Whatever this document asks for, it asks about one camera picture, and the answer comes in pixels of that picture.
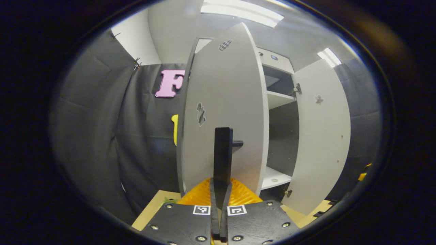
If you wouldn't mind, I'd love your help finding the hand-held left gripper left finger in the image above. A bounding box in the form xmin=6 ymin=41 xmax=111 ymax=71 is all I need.
xmin=140 ymin=177 xmax=222 ymax=245

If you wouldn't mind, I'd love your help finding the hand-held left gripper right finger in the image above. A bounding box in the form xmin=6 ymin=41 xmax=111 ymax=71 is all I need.
xmin=220 ymin=177 xmax=300 ymax=245

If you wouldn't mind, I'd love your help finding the grey cabinet door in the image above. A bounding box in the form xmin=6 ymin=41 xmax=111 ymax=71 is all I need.
xmin=176 ymin=22 xmax=269 ymax=197
xmin=281 ymin=59 xmax=351 ymax=215

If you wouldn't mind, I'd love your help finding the black door handle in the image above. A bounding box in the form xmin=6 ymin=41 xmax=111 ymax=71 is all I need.
xmin=213 ymin=127 xmax=244 ymax=186

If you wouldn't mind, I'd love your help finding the grey double-door shoe cabinet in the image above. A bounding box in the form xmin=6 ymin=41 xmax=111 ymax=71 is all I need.
xmin=186 ymin=37 xmax=300 ymax=201

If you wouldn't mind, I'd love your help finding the grey cabinet shelf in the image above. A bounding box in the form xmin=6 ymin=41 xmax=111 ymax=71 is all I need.
xmin=267 ymin=90 xmax=296 ymax=110

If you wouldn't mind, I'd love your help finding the small ceiling light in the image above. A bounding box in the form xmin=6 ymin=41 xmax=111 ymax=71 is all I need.
xmin=317 ymin=47 xmax=342 ymax=68

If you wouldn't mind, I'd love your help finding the large ceiling light panel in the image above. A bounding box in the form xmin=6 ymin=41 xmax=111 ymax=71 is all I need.
xmin=200 ymin=0 xmax=284 ymax=28

